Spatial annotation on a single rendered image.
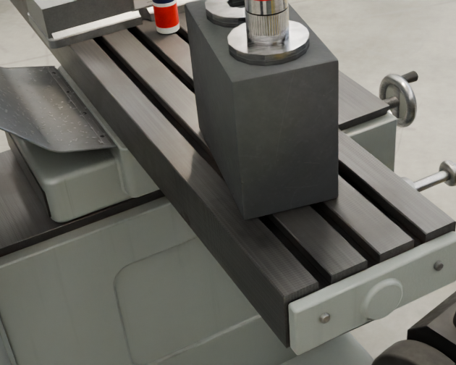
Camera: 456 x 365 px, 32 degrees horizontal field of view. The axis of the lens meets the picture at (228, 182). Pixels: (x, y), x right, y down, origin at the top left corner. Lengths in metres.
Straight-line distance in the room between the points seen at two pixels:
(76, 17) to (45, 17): 0.05
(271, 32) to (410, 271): 0.31
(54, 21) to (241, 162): 0.60
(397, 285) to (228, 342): 0.77
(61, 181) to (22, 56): 2.37
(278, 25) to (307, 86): 0.07
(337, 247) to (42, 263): 0.58
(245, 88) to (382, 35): 2.64
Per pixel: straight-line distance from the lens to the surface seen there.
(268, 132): 0.88
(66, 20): 1.40
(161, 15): 1.37
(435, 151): 2.74
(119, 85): 1.25
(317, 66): 0.86
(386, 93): 1.77
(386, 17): 3.63
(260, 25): 0.87
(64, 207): 1.29
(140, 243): 1.38
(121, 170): 1.28
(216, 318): 1.59
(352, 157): 1.04
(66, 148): 1.23
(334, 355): 1.78
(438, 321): 1.29
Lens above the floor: 1.54
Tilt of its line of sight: 36 degrees down
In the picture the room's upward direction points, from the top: 6 degrees counter-clockwise
